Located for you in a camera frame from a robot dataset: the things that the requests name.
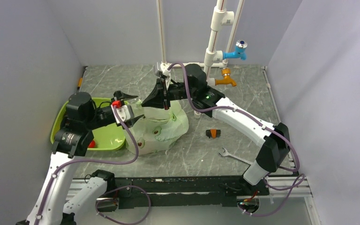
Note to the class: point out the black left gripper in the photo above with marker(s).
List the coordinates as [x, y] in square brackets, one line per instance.
[119, 94]

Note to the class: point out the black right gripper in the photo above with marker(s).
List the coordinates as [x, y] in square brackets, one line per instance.
[156, 99]

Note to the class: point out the light green plastic bag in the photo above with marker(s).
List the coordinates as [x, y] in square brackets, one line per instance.
[158, 129]

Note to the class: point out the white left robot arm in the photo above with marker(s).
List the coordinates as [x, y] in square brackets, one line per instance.
[68, 151]

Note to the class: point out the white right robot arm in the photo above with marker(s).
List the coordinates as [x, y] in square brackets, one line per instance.
[273, 140]

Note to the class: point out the red fake tomato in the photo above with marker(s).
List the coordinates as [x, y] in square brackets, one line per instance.
[92, 144]

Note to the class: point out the green plastic basin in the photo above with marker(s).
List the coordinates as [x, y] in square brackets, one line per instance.
[110, 137]

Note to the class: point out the black orange small tool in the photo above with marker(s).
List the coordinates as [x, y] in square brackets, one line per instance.
[213, 133]

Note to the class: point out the orange plastic faucet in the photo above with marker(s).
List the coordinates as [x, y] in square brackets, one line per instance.
[226, 74]

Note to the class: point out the silver metal wrench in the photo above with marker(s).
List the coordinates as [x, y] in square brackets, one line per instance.
[224, 153]

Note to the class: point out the blue plastic faucet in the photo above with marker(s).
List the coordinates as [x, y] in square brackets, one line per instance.
[239, 51]

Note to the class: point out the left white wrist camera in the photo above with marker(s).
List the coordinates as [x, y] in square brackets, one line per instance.
[121, 112]

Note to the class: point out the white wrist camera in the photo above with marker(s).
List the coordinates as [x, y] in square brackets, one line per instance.
[162, 70]
[121, 112]

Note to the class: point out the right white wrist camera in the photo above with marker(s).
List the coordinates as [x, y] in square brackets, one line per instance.
[162, 70]

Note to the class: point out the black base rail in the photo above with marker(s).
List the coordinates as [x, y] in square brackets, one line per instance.
[132, 192]

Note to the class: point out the white PVC pipe frame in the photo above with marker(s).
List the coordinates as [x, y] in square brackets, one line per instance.
[211, 40]

